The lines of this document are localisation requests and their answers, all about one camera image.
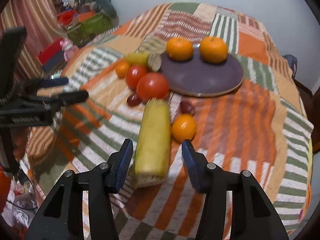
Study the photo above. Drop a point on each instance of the red tomato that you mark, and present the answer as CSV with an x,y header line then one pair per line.
x,y
134,74
152,85

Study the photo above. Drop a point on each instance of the large orange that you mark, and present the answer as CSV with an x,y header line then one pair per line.
x,y
179,49
213,49

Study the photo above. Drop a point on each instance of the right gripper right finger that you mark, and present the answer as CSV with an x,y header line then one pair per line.
x,y
253,214

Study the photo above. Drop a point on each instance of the striped brown curtain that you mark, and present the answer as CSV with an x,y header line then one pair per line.
x,y
40,19

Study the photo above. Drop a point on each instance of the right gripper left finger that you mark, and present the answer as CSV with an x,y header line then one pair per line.
x,y
60,215

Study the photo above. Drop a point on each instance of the blue grey chair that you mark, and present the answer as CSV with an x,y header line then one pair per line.
x,y
292,61

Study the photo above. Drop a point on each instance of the striped patchwork blanket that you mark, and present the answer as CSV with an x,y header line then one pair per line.
x,y
262,127

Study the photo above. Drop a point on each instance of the small mandarin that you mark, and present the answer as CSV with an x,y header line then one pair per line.
x,y
183,128
121,68

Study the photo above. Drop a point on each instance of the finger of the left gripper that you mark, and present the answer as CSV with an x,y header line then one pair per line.
x,y
47,83

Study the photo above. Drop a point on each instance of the red grape right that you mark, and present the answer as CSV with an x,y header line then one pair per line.
x,y
187,108

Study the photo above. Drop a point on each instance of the purple ceramic plate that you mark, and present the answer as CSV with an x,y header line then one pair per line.
x,y
198,78

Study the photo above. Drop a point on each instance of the red grape left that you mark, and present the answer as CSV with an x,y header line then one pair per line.
x,y
133,100

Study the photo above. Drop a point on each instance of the pink toy figure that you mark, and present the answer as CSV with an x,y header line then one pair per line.
x,y
68,48

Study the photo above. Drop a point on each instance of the red grape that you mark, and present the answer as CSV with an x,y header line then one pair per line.
x,y
187,108
133,100

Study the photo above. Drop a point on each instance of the red box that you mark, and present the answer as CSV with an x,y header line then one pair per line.
x,y
48,52

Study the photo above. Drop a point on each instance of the green cardboard box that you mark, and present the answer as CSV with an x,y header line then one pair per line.
x,y
86,31

